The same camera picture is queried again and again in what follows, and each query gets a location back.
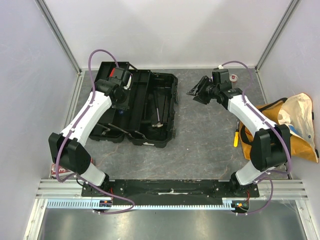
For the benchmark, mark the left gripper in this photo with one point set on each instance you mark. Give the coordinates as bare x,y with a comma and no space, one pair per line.
124,106

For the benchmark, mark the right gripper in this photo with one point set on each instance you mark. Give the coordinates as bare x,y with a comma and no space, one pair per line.
204,89

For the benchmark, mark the black plastic toolbox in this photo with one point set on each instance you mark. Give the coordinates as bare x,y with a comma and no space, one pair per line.
134,124

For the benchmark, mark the black t-handle wrench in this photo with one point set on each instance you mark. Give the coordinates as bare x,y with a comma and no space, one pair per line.
162,101

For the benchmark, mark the yellow handled screwdriver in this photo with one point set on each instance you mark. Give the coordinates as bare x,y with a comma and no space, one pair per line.
236,135

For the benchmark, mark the red handled pliers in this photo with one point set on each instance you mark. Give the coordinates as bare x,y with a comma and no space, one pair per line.
116,73

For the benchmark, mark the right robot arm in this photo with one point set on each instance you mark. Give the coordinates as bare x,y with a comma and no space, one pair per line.
271,144

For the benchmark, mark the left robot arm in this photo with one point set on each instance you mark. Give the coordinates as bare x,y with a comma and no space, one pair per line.
67,148

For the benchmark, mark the red bull can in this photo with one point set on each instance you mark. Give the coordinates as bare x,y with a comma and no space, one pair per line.
233,78

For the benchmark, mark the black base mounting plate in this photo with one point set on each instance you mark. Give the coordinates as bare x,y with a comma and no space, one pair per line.
178,191

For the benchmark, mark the yellow tote bag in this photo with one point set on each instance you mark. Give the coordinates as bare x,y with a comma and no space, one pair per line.
297,113

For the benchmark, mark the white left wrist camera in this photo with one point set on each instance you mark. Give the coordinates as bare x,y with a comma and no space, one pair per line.
129,83

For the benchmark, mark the aluminium front frame rail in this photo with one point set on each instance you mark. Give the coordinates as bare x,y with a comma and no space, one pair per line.
283,189

